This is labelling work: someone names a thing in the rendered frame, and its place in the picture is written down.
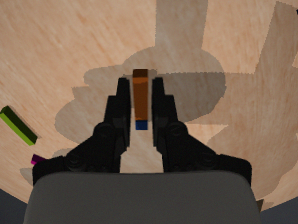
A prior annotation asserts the small magenta block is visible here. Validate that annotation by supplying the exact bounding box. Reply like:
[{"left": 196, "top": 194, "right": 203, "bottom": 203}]
[{"left": 31, "top": 154, "right": 47, "bottom": 165}]

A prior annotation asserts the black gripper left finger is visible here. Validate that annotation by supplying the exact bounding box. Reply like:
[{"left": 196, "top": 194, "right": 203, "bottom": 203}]
[{"left": 32, "top": 78, "right": 131, "bottom": 187}]

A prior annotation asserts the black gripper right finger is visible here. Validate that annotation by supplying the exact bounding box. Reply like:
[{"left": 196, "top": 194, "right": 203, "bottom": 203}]
[{"left": 151, "top": 77, "right": 252, "bottom": 186}]

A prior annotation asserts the orange rod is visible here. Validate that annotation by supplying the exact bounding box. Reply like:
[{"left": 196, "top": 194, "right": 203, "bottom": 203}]
[{"left": 132, "top": 69, "right": 148, "bottom": 120}]

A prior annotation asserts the lime green rod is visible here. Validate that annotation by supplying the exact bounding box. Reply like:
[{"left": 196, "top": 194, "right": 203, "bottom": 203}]
[{"left": 0, "top": 105, "right": 38, "bottom": 146}]

